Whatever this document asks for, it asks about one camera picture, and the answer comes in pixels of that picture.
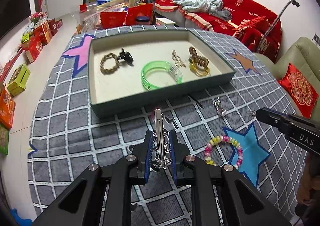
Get beige armchair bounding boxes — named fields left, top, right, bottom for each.
left=255, top=37, right=320, bottom=123

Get pastel beaded bracelet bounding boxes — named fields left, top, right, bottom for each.
left=204, top=135, right=244, bottom=170

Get metal pole stand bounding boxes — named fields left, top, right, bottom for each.
left=255, top=0, right=300, bottom=52

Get sofa with red cover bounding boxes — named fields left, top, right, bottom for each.
left=146, top=0, right=282, bottom=63

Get green translucent bangle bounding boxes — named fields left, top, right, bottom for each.
left=141, top=61, right=183, bottom=91

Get black hairpin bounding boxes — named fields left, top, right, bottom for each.
left=188, top=94, right=204, bottom=108

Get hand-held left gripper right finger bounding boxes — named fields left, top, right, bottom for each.
left=168, top=130, right=292, bottom=226

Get green gift boxes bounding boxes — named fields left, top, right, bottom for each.
left=6, top=63, right=31, bottom=96

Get red gold patterned cushion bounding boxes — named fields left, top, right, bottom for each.
left=277, top=63, right=319, bottom=119

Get green gift bag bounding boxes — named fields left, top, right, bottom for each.
left=0, top=124, right=9, bottom=155

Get pink flower bouquet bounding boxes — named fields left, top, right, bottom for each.
left=30, top=12, right=47, bottom=25

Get orange gift bag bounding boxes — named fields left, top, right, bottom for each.
left=0, top=89, right=16, bottom=130

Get silver spiked hair clip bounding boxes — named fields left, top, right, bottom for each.
left=151, top=108, right=173, bottom=172

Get black hair claw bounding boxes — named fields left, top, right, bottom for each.
left=117, top=48, right=134, bottom=64

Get blue lidded jar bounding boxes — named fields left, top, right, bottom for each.
left=135, top=16, right=151, bottom=26

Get yellow hair tie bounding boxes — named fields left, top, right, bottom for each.
left=189, top=64, right=211, bottom=77

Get light blue crumpled clothes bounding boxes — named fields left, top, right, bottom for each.
left=172, top=0, right=233, bottom=20

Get red gift box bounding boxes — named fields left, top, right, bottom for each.
left=23, top=38, right=43, bottom=63

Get red paper bag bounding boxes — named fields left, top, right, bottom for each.
left=126, top=3, right=154, bottom=26
left=100, top=12, right=127, bottom=29

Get brown spiral hair tie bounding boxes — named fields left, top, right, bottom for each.
left=188, top=47, right=209, bottom=69

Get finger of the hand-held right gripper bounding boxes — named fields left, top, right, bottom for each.
left=255, top=107, right=296, bottom=137

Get grey checked star blanket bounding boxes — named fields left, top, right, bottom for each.
left=27, top=26, right=308, bottom=226

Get gold hair clips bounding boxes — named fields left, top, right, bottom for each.
left=171, top=50, right=187, bottom=68

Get grey shallow box tray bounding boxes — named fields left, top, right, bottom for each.
left=87, top=28, right=237, bottom=118

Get person's right forearm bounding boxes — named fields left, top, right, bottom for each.
left=296, top=156, right=320, bottom=218

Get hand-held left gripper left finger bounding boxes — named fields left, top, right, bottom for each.
left=32, top=130, right=154, bottom=226

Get tan braided bracelet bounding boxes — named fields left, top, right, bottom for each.
left=100, top=52, right=118, bottom=74

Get blue plastic stool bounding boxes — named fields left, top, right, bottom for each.
left=10, top=208, right=33, bottom=226

